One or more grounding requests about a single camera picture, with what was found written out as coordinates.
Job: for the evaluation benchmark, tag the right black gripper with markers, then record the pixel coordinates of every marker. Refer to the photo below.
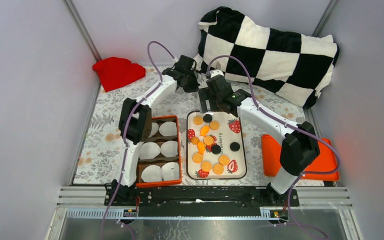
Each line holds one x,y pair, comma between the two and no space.
205,94

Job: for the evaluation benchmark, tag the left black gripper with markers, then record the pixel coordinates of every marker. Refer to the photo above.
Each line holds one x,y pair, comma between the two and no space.
192,86

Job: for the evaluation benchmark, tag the orange fish cookie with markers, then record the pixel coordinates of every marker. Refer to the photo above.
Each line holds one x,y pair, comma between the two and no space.
201,147
204,131

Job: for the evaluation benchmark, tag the white strawberry tray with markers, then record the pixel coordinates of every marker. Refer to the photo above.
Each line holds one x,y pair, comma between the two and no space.
230,131

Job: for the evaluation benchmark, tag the orange compartment cookie box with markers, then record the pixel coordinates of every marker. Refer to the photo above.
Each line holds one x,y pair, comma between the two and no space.
159,161

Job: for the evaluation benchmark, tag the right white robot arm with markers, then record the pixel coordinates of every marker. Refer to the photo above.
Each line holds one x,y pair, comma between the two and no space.
298,147

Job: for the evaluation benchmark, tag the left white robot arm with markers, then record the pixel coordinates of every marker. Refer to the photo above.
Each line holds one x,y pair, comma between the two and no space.
135,122

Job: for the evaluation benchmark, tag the black sandwich cookie top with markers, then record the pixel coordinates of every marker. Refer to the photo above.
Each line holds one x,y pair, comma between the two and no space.
207,118

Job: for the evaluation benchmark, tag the black sandwich cookie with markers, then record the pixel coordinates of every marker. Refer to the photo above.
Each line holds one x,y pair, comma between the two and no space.
235,146
207,118
216,149

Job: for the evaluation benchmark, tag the small round yellow biscuit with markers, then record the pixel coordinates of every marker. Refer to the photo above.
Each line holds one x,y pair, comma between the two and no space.
195,140

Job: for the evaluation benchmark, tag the black sandwich cookie right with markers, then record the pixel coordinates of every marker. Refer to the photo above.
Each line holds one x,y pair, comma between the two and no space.
235,146

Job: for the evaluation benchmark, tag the black sandwich cookie middle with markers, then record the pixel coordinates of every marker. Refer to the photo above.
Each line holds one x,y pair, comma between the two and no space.
216,149

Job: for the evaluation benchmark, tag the white paper cup liner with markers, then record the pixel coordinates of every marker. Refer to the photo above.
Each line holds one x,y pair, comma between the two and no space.
151,174
154,129
169,149
170,171
168,128
149,150

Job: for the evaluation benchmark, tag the red cloth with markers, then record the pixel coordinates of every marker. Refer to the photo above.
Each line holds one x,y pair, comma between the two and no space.
116,72

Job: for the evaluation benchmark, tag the black white checkered blanket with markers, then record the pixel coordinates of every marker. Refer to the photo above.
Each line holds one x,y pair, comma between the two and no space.
291,65

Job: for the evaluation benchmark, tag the orange box lid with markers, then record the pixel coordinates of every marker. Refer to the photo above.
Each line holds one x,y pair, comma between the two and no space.
325,162

